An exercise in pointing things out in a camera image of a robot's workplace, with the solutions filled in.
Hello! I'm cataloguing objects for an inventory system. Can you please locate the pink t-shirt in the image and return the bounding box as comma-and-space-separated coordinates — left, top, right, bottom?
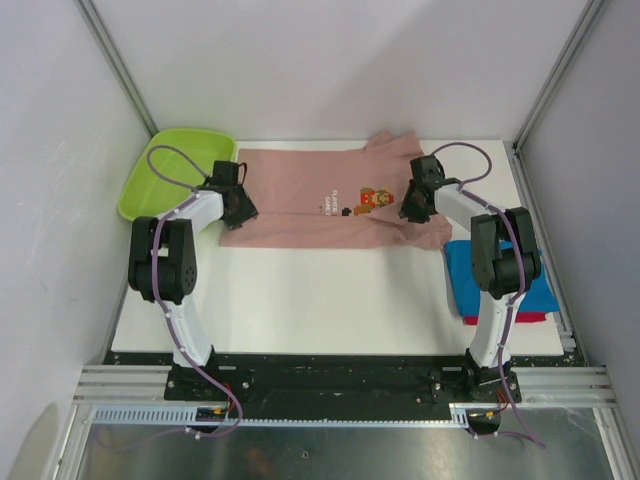
219, 131, 453, 250

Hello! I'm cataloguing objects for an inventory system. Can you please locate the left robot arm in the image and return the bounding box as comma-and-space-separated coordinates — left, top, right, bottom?
128, 161, 258, 400

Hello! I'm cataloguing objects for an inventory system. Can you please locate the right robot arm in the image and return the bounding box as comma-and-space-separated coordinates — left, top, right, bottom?
399, 155, 542, 401

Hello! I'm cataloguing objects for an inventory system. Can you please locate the green plastic tub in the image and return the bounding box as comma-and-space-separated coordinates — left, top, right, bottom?
117, 128, 237, 221

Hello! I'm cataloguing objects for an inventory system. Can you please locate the red folded t-shirt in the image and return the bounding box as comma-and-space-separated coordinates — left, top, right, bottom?
463, 312, 546, 326

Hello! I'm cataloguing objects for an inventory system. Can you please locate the blue folded t-shirt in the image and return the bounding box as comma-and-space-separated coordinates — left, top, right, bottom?
444, 240, 560, 319

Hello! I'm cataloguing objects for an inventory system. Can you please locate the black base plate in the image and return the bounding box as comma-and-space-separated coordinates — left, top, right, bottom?
101, 349, 523, 407

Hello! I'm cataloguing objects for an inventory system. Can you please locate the aluminium frame rail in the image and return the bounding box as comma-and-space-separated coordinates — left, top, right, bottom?
72, 365, 617, 408

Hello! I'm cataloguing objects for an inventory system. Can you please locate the grey slotted cable duct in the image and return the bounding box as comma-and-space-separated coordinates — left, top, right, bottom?
92, 405, 469, 429

